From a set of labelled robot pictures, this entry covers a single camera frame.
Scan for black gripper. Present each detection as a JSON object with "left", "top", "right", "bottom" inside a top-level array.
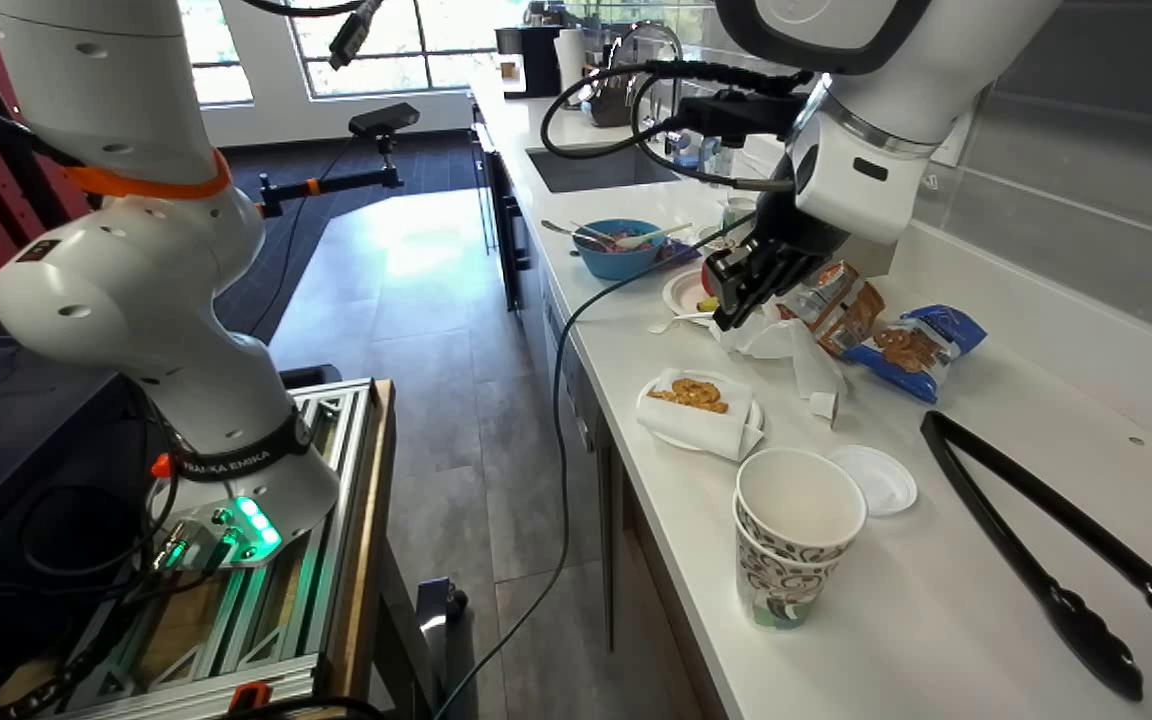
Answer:
[{"left": 704, "top": 191, "right": 859, "bottom": 337}]

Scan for large printed paper cup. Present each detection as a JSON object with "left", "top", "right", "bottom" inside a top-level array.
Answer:
[{"left": 728, "top": 445, "right": 871, "bottom": 631}]

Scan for crumpled white wrapper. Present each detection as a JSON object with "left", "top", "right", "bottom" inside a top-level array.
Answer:
[{"left": 713, "top": 296, "right": 822, "bottom": 370}]

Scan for white fruit plate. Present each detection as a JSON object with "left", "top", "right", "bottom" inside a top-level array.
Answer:
[{"left": 662, "top": 262, "right": 742, "bottom": 332}]

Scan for orange snack bag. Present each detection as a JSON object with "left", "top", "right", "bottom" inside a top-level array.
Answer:
[{"left": 788, "top": 256, "right": 893, "bottom": 364}]

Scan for orange snack pieces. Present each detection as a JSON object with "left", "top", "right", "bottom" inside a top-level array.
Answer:
[{"left": 645, "top": 375, "right": 738, "bottom": 420}]

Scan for small white wrapper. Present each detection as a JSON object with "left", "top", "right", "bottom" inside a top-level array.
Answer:
[{"left": 792, "top": 339, "right": 859, "bottom": 432}]

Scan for blue plastic bowl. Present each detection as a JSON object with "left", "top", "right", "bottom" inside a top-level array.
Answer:
[{"left": 571, "top": 217, "right": 677, "bottom": 283}]

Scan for white paper plate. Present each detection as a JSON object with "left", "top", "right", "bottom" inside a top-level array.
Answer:
[{"left": 631, "top": 364, "right": 772, "bottom": 469}]

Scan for blue chip bag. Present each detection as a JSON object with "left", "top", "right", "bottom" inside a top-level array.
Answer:
[{"left": 850, "top": 298, "right": 994, "bottom": 409}]

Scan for white plastic lid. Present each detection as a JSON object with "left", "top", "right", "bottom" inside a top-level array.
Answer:
[{"left": 827, "top": 438, "right": 926, "bottom": 525}]

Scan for black coffee machine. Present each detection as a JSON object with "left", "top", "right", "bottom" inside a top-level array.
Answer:
[{"left": 491, "top": 20, "right": 567, "bottom": 101}]

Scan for black tongs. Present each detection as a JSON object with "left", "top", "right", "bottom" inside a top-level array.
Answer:
[{"left": 917, "top": 409, "right": 1152, "bottom": 706}]

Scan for bright window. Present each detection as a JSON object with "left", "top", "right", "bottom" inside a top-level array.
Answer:
[{"left": 171, "top": 0, "right": 535, "bottom": 103}]

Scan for aluminium robot cart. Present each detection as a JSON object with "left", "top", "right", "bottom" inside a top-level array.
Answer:
[{"left": 59, "top": 375, "right": 402, "bottom": 720}]

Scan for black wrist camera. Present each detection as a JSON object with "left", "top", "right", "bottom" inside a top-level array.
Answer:
[{"left": 673, "top": 83, "right": 808, "bottom": 152}]

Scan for black wrist cables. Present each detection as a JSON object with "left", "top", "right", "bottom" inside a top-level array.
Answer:
[{"left": 535, "top": 54, "right": 811, "bottom": 191}]

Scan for grey-blue cable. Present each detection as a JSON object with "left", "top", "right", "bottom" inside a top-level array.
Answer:
[{"left": 428, "top": 211, "right": 762, "bottom": 720}]

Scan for black camera on stand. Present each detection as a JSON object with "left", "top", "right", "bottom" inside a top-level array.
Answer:
[{"left": 251, "top": 101, "right": 426, "bottom": 221}]

